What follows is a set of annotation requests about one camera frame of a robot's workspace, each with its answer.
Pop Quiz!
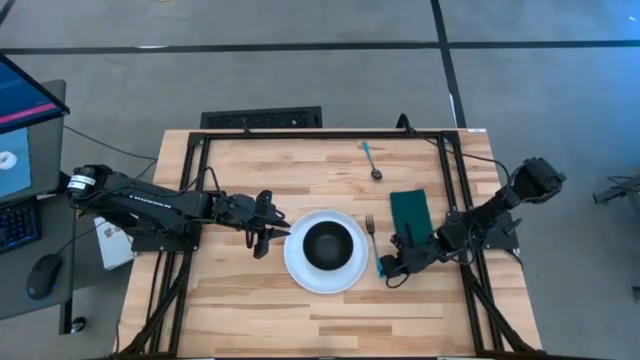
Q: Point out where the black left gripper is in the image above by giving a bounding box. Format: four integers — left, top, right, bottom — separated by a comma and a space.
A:
218, 188, 292, 260

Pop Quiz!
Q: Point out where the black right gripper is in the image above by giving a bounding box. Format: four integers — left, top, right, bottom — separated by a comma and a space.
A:
379, 222, 445, 280

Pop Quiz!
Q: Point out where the fork with teal handle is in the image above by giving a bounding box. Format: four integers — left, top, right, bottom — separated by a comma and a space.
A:
364, 214, 387, 280

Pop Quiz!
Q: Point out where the white round plate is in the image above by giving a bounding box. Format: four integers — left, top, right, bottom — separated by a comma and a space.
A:
283, 209, 370, 295

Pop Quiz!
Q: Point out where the black bowl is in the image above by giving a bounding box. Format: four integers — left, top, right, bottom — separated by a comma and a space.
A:
302, 220, 355, 272

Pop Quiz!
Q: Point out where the dark green cloth napkin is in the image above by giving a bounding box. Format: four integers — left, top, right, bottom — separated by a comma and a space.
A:
389, 187, 436, 248

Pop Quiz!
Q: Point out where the white box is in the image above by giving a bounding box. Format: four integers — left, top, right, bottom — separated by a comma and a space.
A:
93, 215, 136, 272

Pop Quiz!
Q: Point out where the black computer mouse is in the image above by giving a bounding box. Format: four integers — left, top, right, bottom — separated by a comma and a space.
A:
25, 252, 64, 302

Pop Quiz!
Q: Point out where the grey-backed light blue screen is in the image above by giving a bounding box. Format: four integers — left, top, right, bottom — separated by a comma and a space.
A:
0, 78, 67, 204

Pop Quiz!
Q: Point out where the black backlit keyboard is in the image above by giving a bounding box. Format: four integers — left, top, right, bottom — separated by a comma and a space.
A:
0, 196, 42, 255

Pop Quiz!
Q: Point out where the grey side desk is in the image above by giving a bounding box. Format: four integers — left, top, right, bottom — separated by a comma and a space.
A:
0, 191, 77, 322

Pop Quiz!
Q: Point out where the black computer monitor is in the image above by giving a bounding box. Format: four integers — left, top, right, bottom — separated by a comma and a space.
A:
0, 53, 71, 136

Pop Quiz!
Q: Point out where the black right gripper cable loop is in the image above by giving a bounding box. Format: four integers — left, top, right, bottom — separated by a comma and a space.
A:
383, 269, 418, 291

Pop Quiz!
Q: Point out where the black aluminium table frame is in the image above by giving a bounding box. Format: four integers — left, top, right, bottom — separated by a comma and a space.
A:
113, 128, 542, 360

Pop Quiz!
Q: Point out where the spoon with teal handle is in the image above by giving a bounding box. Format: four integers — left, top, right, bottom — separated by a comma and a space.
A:
361, 141, 384, 182

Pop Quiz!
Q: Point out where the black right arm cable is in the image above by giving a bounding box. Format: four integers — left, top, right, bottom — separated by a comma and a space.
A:
395, 112, 514, 184

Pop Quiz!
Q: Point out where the black floor cable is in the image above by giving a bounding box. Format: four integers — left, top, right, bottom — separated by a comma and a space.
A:
62, 123, 159, 162

